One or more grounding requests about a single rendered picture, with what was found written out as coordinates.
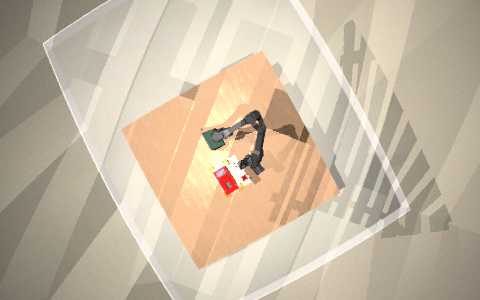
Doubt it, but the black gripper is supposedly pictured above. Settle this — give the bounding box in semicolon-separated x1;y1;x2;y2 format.
237;158;249;170

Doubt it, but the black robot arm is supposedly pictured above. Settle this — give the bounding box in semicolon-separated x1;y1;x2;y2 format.
210;110;267;176

